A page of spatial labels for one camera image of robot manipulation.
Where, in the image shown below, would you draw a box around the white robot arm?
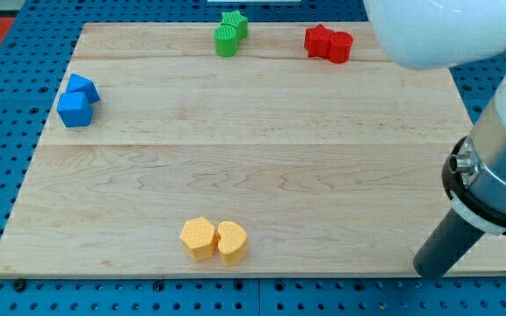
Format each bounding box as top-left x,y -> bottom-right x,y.
365,0 -> 506,234

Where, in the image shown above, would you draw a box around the light wooden board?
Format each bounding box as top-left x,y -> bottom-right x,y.
0,21 -> 506,280

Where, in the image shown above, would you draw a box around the yellow heart block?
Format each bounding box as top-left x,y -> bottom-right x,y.
218,221 -> 249,266

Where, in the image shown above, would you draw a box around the yellow hexagon block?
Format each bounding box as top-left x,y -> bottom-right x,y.
179,217 -> 218,261

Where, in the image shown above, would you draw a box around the green cylinder block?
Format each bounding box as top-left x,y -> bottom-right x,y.
213,25 -> 238,57

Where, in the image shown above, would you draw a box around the red star block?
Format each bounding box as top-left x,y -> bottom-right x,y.
304,25 -> 334,59

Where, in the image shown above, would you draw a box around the green star block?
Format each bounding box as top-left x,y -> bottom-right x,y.
221,11 -> 249,40

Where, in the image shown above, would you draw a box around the red cylinder block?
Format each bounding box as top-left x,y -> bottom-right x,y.
328,32 -> 354,64

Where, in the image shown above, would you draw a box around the blue cube block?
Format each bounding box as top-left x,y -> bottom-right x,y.
57,92 -> 93,128

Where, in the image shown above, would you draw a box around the blue triangle block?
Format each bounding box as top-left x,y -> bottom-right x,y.
66,74 -> 101,104

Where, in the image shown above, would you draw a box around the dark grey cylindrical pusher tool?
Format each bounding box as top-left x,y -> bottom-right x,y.
413,209 -> 485,280

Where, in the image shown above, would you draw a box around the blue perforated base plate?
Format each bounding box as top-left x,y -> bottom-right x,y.
0,0 -> 506,315

